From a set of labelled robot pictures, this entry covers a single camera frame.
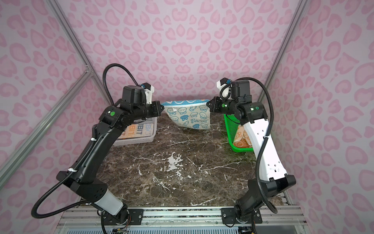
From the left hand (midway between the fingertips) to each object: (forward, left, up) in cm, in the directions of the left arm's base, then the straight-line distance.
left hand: (164, 104), depth 68 cm
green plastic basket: (+12, -40, -32) cm, 53 cm away
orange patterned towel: (+4, -47, -37) cm, 59 cm away
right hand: (-1, -20, +2) cm, 20 cm away
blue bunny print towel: (+7, -14, -14) cm, 21 cm away
